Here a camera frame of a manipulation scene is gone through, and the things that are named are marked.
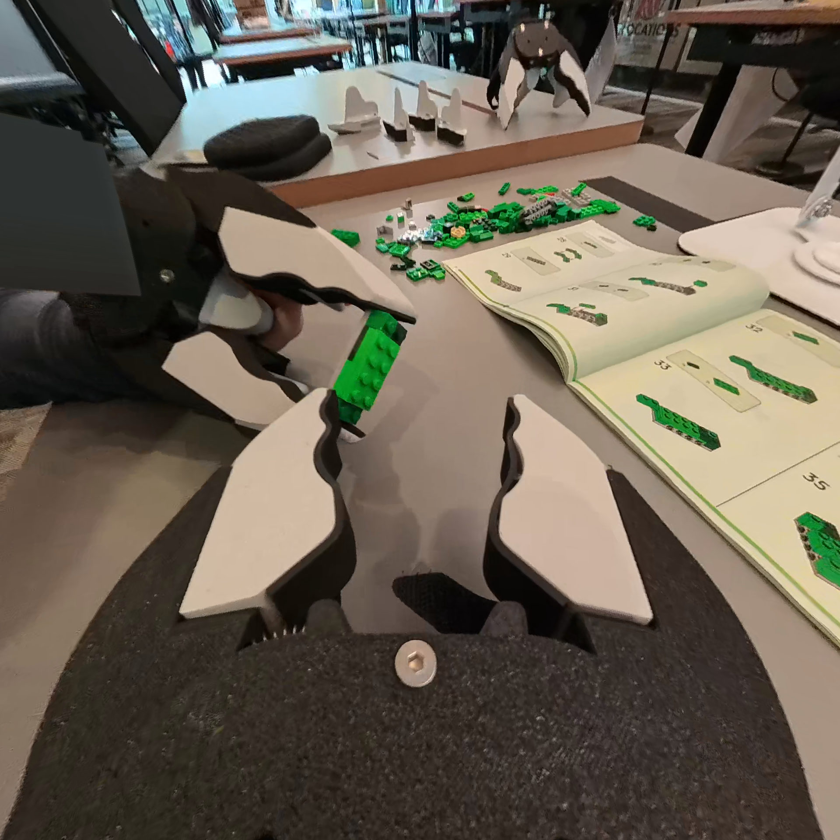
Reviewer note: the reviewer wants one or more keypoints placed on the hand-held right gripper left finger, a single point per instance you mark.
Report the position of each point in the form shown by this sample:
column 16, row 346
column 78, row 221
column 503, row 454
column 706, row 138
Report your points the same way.
column 269, row 525

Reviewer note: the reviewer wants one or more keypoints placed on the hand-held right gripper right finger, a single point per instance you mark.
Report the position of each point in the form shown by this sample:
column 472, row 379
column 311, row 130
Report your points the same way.
column 561, row 525

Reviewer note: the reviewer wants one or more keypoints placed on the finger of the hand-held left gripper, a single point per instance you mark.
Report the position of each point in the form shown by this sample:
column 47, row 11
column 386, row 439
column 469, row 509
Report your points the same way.
column 295, row 256
column 223, row 380

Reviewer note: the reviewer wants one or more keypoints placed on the green and grey brick assembly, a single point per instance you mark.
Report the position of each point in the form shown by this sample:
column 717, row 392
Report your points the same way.
column 371, row 367

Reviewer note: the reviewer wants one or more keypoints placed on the person's left forearm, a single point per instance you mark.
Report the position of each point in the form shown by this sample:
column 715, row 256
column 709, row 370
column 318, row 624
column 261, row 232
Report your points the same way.
column 52, row 348

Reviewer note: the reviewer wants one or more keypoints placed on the grey desk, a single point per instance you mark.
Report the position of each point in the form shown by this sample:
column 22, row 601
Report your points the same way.
column 426, row 367

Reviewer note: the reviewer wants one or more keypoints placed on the white desk lamp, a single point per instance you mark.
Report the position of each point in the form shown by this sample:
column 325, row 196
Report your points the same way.
column 735, row 243

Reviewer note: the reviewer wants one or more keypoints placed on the wooden desk with white leg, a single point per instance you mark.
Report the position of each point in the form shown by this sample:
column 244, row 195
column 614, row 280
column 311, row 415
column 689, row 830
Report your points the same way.
column 741, row 16

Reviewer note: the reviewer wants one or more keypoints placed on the person's left hand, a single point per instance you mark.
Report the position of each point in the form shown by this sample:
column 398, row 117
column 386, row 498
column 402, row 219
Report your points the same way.
column 285, row 325

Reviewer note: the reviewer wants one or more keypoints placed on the black round cushion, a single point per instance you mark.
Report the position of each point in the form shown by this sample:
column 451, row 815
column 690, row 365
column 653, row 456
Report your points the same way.
column 262, row 141

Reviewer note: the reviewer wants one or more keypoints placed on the spare grey gripper finger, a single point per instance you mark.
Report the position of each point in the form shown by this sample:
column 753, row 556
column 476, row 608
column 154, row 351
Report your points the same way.
column 358, row 111
column 424, row 108
column 398, row 121
column 453, row 121

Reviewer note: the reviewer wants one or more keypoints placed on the wooden edged grey table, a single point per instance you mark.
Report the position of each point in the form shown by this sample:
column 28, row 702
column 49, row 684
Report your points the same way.
column 295, row 98

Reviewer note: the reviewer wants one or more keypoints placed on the black monitor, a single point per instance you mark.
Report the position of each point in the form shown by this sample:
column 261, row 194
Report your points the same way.
column 111, row 65

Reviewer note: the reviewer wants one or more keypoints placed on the brick instruction booklet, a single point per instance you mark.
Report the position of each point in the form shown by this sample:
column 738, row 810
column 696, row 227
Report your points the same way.
column 656, row 341

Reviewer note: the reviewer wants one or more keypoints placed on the brown wooden table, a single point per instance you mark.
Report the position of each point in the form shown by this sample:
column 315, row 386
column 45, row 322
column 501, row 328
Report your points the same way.
column 282, row 49

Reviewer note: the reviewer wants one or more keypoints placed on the pile of green bricks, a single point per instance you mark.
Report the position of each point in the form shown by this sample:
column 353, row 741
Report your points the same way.
column 505, row 216

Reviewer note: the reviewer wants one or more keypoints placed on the spare hand-held gripper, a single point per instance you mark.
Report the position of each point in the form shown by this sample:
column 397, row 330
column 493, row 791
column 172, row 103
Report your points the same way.
column 535, row 46

